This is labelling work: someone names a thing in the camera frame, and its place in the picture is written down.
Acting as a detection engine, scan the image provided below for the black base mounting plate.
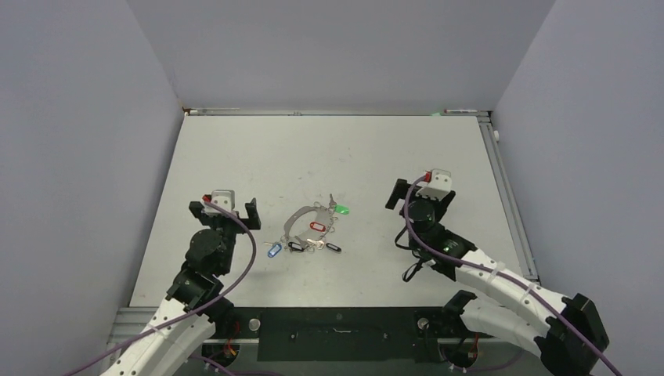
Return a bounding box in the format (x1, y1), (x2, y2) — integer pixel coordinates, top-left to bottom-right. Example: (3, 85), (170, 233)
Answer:
(202, 307), (477, 366)

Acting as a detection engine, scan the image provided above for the aluminium rail right side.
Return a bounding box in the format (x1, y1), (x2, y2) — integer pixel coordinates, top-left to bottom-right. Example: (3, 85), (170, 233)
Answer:
(478, 114), (577, 344)

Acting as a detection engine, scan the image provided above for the large grey keyring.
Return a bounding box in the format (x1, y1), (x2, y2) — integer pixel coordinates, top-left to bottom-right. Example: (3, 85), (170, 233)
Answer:
(266, 194), (338, 258)

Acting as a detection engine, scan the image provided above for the aluminium rail back edge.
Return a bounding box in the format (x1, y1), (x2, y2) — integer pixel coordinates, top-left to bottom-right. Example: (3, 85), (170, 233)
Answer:
(183, 108), (491, 118)

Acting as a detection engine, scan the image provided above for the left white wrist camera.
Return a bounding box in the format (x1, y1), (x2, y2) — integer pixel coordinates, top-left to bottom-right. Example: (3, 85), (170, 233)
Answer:
(202, 190), (235, 215)

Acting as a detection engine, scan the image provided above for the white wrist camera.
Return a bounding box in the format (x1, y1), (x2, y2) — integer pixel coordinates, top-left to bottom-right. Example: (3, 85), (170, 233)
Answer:
(202, 190), (235, 215)
(416, 168), (452, 201)

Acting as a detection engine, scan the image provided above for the blue key tag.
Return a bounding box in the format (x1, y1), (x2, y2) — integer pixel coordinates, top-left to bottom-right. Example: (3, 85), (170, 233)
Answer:
(267, 243), (283, 258)

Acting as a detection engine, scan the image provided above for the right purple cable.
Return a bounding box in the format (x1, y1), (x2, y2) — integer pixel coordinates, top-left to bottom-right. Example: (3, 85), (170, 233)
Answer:
(403, 173), (626, 376)

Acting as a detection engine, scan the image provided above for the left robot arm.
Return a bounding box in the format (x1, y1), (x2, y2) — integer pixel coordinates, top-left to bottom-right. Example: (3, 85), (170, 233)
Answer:
(104, 190), (262, 375)

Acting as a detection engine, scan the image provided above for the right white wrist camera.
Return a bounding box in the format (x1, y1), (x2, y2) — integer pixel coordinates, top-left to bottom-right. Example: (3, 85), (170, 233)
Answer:
(416, 168), (452, 201)

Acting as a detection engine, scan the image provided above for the red key tag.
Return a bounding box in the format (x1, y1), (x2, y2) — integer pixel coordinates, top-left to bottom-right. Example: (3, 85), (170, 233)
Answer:
(309, 222), (327, 233)

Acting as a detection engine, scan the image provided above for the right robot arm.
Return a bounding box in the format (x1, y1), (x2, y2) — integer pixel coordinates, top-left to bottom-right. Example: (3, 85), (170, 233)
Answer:
(385, 170), (611, 375)

